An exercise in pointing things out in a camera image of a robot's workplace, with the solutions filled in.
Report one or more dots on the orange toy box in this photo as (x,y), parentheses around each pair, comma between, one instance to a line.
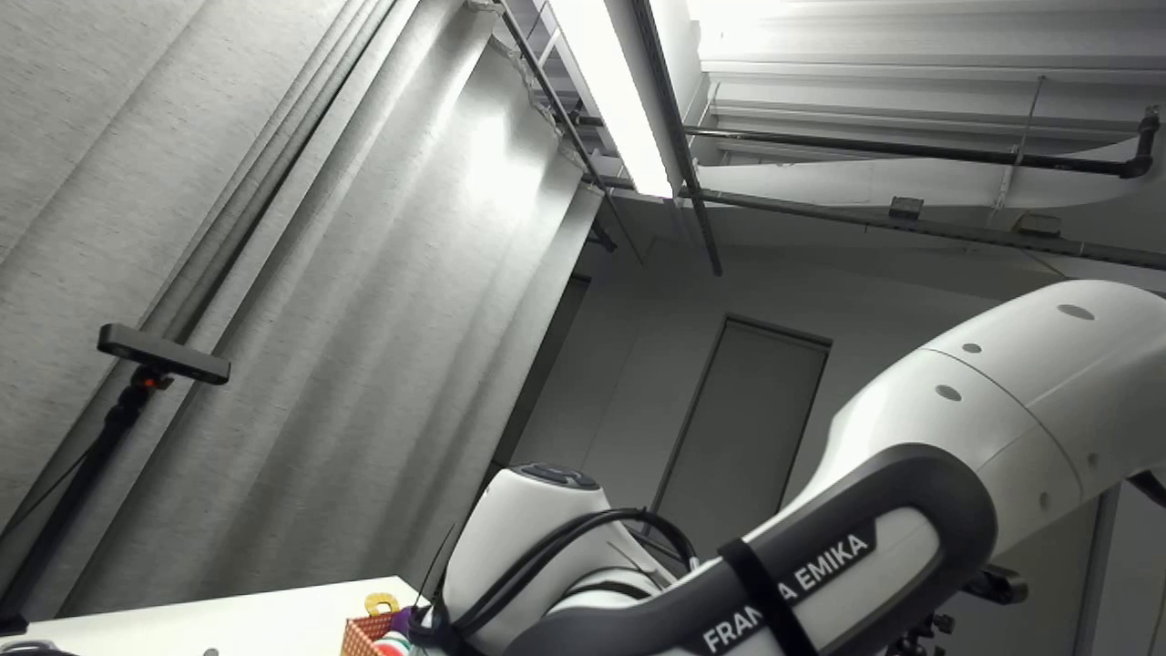
(369,636)

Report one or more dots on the grey door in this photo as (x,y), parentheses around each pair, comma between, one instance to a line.
(741,422)

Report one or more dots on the black ceiling pipe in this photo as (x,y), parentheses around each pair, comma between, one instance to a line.
(923,150)

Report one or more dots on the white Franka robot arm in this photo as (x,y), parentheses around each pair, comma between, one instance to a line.
(1033,401)

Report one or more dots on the ceiling fluorescent light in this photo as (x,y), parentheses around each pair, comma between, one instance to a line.
(622,96)

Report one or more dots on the camera bar on black stand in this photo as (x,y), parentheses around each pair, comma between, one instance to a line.
(164,356)

